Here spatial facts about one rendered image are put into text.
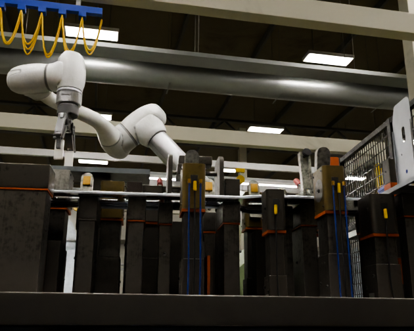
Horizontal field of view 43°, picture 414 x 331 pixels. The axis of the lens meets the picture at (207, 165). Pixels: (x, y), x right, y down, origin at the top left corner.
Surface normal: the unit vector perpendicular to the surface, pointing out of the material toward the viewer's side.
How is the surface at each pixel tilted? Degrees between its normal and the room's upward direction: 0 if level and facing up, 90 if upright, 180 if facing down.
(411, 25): 90
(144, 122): 88
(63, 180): 90
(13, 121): 90
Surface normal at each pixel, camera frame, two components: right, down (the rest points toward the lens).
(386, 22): 0.20, -0.28
